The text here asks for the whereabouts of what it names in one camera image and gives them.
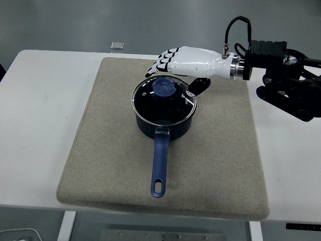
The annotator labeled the beige fabric mat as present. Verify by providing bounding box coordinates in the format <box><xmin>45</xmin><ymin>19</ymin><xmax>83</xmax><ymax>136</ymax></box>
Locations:
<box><xmin>55</xmin><ymin>57</ymin><xmax>270</xmax><ymax>222</ymax></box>

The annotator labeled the glass lid with blue knob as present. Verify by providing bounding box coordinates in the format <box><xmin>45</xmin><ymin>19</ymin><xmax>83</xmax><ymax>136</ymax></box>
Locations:
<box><xmin>131</xmin><ymin>74</ymin><xmax>198</xmax><ymax>126</ymax></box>

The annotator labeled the white rounded object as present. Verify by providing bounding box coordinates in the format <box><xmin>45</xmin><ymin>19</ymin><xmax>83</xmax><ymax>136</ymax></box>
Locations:
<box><xmin>0</xmin><ymin>227</ymin><xmax>42</xmax><ymax>241</ymax></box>

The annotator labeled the black box under table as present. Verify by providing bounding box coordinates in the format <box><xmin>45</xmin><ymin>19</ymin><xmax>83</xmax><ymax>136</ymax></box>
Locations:
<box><xmin>285</xmin><ymin>223</ymin><xmax>321</xmax><ymax>230</ymax></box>

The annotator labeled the grey metal plate with screws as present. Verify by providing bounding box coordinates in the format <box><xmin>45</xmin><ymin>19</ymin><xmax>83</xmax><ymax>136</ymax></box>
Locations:
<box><xmin>100</xmin><ymin>228</ymin><xmax>226</xmax><ymax>241</ymax></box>

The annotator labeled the white table leg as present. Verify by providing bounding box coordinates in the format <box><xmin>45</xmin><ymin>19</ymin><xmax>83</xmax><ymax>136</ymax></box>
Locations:
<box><xmin>248</xmin><ymin>222</ymin><xmax>263</xmax><ymax>241</ymax></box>
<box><xmin>57</xmin><ymin>211</ymin><xmax>77</xmax><ymax>241</ymax></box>

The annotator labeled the dark pot with blue handle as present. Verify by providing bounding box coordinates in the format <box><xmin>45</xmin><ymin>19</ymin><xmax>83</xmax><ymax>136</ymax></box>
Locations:
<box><xmin>134</xmin><ymin>105</ymin><xmax>195</xmax><ymax>199</ymax></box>

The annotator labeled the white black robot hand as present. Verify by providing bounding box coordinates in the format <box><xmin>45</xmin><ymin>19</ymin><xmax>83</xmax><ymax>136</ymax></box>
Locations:
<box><xmin>144</xmin><ymin>46</ymin><xmax>234</xmax><ymax>98</ymax></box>

